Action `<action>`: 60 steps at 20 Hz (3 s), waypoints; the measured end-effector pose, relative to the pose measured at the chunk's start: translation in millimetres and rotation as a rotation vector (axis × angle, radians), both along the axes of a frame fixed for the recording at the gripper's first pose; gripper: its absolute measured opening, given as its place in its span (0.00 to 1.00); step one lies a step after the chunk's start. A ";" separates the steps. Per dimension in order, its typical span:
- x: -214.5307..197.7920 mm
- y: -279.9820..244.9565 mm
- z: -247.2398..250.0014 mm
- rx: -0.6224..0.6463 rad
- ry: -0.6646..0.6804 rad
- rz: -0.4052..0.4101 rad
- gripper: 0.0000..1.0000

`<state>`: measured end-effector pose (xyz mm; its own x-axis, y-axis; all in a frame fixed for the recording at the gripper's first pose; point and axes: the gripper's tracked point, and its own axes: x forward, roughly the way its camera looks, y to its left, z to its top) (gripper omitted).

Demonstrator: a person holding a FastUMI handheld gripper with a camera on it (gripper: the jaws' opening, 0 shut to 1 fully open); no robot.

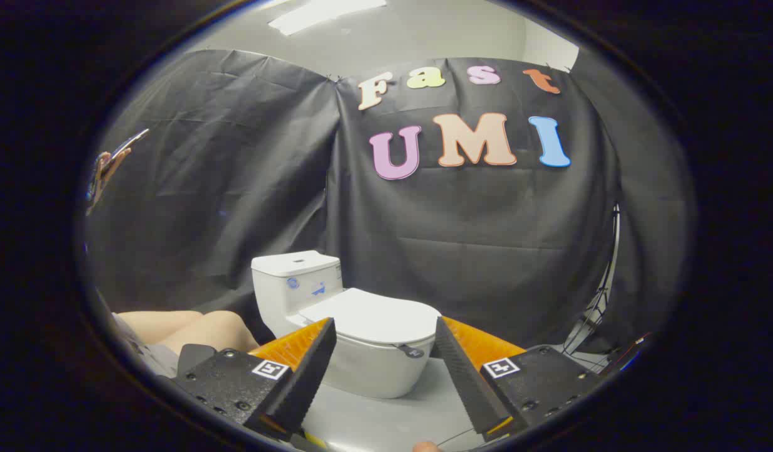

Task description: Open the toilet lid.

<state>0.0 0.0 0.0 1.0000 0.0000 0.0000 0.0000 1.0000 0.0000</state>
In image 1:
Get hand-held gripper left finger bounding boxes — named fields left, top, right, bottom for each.
left=173, top=317, right=338, bottom=443

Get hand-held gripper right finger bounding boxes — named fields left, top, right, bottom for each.
left=432, top=316, right=607, bottom=442

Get white toilet lid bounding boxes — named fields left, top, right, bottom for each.
left=297, top=288, right=442, bottom=360

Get dark smartphone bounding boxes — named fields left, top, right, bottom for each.
left=107, top=128, right=151, bottom=161

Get white ceramic toilet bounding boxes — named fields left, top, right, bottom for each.
left=251, top=250, right=437, bottom=400

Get person's bare legs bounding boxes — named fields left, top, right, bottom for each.
left=114, top=309, right=260, bottom=356

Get black metal stand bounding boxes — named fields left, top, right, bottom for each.
left=562, top=204, right=622, bottom=356

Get person's grey shorts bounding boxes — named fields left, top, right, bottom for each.
left=110, top=314, right=181, bottom=379

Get black backdrop cloth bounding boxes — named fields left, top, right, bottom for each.
left=85, top=49, right=695, bottom=352

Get white ceiling light panel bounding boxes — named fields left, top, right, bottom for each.
left=267, top=0, right=387, bottom=36

